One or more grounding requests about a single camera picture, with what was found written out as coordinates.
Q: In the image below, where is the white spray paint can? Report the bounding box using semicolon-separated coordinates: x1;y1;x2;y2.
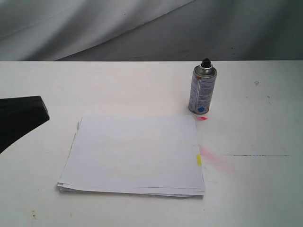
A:
188;58;217;115

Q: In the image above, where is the grey backdrop cloth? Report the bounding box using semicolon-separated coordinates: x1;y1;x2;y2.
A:
0;0;303;61

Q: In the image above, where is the white paper stack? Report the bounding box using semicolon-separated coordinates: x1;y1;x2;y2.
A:
57;115;205;197

